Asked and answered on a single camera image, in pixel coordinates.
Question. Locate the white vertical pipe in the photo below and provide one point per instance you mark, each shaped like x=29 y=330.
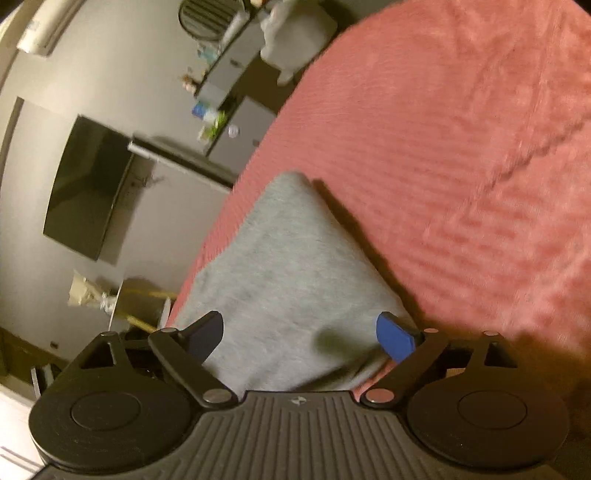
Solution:
x=180 y=161

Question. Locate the black wall television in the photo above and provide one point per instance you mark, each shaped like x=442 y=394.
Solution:
x=87 y=189

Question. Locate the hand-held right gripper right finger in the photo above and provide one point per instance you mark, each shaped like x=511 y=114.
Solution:
x=392 y=337

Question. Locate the blue and white container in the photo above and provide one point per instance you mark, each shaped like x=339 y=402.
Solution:
x=204 y=110

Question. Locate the red ribbed blanket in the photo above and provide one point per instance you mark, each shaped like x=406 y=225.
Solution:
x=438 y=138

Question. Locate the side table with yellow legs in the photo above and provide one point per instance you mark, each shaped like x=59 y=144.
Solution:
x=138 y=300

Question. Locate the dark round fan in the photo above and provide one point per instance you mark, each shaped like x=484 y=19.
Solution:
x=203 y=18

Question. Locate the white air conditioner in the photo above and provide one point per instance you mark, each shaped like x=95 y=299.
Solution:
x=46 y=25

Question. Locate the grey desk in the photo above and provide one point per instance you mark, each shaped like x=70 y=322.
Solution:
x=235 y=60

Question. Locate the wrapped flower bouquet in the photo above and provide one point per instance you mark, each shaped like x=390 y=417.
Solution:
x=87 y=293

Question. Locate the white chair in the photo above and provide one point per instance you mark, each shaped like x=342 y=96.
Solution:
x=295 y=41

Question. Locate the grey pants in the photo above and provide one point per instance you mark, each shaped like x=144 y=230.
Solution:
x=286 y=277

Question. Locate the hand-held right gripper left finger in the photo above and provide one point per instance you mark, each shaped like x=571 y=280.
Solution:
x=210 y=334

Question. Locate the green packet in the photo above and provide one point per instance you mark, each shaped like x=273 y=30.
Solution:
x=217 y=125

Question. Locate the brown wooden door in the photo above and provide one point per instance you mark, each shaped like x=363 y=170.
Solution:
x=23 y=355

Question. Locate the grey bedside cabinet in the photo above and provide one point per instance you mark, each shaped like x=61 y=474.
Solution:
x=244 y=134

